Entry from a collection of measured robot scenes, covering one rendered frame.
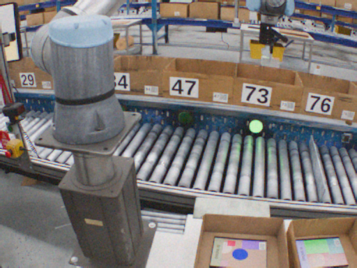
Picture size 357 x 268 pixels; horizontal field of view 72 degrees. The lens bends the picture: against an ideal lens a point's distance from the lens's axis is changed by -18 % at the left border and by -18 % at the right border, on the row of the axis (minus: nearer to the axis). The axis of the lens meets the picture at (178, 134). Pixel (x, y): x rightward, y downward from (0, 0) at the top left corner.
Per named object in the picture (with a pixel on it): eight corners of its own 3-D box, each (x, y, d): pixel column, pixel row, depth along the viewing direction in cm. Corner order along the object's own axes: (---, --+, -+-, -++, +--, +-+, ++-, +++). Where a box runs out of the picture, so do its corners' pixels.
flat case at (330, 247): (347, 266, 79) (348, 264, 78) (299, 271, 80) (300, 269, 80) (337, 238, 90) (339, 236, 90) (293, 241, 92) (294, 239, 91)
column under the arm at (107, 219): (141, 280, 81) (127, 211, 64) (68, 264, 84) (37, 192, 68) (157, 224, 103) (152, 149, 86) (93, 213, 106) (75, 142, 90)
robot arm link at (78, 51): (66, 105, 56) (59, 21, 48) (44, 88, 67) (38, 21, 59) (127, 88, 65) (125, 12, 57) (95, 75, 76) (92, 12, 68)
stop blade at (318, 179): (318, 204, 112) (324, 188, 108) (307, 149, 151) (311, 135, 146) (319, 204, 112) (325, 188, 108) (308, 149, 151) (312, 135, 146)
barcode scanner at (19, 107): (21, 127, 116) (14, 106, 112) (6, 127, 120) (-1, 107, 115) (30, 120, 122) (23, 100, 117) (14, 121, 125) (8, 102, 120)
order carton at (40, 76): (17, 89, 192) (14, 68, 184) (40, 75, 217) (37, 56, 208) (54, 91, 184) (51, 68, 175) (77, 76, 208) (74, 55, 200)
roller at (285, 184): (279, 208, 115) (282, 199, 112) (277, 144, 158) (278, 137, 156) (290, 209, 114) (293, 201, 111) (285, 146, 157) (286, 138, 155)
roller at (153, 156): (133, 187, 128) (132, 179, 126) (165, 130, 172) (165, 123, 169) (143, 189, 127) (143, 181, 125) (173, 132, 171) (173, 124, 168)
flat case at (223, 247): (266, 272, 82) (267, 270, 81) (208, 268, 85) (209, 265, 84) (266, 242, 93) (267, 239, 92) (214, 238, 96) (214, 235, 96)
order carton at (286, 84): (231, 106, 159) (233, 77, 151) (235, 87, 184) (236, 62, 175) (298, 115, 151) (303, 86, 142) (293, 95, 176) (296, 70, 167)
